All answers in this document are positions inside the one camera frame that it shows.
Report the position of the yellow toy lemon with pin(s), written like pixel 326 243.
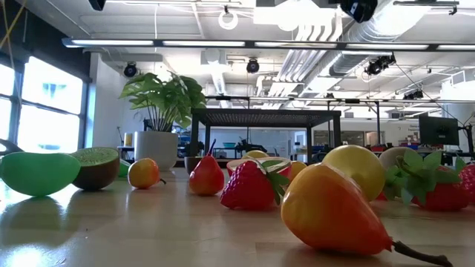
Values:
pixel 255 154
pixel 356 170

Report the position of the black background robot arm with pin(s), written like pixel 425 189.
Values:
pixel 248 146

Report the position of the black ceiling track lights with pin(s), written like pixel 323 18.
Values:
pixel 417 95
pixel 375 67

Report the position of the black ceiling spotlight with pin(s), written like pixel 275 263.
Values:
pixel 252 66
pixel 130 70

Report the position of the large window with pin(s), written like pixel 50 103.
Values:
pixel 48 92

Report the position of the overhead LED light bar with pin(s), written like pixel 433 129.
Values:
pixel 204 43

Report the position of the yellow cylinder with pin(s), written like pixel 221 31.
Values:
pixel 128 140

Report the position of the black background monitor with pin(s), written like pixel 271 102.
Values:
pixel 438 130

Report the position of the perforated metal shelf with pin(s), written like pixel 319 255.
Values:
pixel 259 118

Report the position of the green plant in white pot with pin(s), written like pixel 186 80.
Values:
pixel 156 148

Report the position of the black monitor stand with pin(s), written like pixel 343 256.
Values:
pixel 469 139

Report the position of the orange toy pear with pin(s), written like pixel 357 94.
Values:
pixel 330 211
pixel 143 173
pixel 297 170

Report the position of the red toy apple half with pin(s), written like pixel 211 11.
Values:
pixel 284 171

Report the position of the teal bin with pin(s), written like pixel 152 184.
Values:
pixel 229 145

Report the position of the red toy pear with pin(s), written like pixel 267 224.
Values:
pixel 206 178

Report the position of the silver ventilation duct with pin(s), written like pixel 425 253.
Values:
pixel 356 55

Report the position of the black metal gantry frame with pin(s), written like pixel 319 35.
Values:
pixel 352 101

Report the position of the black curved bracket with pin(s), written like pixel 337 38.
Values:
pixel 9 145

